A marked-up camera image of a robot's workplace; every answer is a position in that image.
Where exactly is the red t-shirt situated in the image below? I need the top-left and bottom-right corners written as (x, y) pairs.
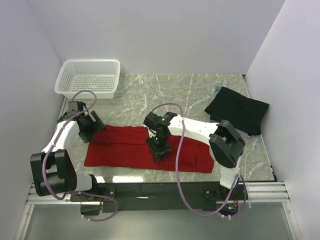
top-left (84, 125), bottom-right (214, 174)

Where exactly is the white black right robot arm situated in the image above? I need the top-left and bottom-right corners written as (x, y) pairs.
top-left (143, 112), bottom-right (246, 197)

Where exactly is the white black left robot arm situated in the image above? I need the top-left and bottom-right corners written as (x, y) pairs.
top-left (30, 101), bottom-right (107, 197)

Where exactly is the white perforated plastic basket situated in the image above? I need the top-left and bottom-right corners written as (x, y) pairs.
top-left (54, 59), bottom-right (121, 99)

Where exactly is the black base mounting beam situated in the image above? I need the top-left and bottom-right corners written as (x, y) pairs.
top-left (70, 181), bottom-right (229, 215)

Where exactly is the folded black t-shirt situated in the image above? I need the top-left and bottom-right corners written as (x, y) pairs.
top-left (204, 86), bottom-right (269, 136)

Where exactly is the aluminium frame rail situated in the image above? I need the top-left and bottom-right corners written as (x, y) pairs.
top-left (25, 182), bottom-right (291, 205)

